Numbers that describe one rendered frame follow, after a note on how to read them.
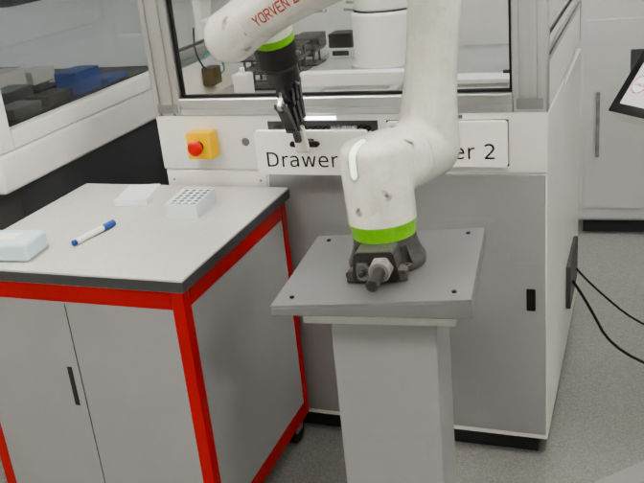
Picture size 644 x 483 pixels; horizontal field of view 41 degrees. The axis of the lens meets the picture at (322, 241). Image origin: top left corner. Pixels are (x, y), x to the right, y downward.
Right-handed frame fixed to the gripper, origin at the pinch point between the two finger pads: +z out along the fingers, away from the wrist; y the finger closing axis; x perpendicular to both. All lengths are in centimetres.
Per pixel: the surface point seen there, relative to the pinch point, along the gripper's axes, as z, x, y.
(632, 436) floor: 97, 76, 3
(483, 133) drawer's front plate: 6.6, 40.6, -11.2
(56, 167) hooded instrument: 14, -80, -7
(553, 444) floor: 94, 56, 11
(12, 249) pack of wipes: -2, -54, 44
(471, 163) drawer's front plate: 13.4, 37.7, -8.8
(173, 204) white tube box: 7.6, -29.3, 16.0
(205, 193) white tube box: 11.5, -26.0, 6.7
